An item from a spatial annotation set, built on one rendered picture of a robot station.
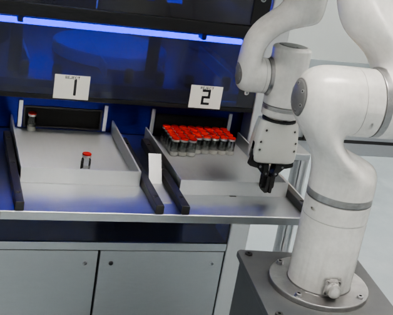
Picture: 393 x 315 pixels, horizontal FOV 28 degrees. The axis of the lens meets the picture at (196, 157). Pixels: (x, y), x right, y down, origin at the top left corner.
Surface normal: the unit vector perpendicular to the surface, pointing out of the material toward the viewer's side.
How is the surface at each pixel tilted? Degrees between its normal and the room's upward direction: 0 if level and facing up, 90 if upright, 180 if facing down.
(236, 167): 0
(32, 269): 90
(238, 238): 90
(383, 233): 0
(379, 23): 80
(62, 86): 90
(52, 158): 0
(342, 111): 88
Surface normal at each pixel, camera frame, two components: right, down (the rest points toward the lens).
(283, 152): 0.31, 0.41
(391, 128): 0.15, 0.73
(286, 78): 0.11, 0.27
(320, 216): -0.58, 0.19
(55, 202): 0.16, -0.93
